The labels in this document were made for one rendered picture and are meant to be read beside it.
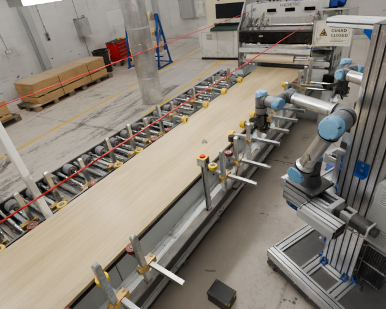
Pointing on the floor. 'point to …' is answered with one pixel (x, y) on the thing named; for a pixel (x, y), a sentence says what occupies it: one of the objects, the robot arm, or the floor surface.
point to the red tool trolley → (117, 50)
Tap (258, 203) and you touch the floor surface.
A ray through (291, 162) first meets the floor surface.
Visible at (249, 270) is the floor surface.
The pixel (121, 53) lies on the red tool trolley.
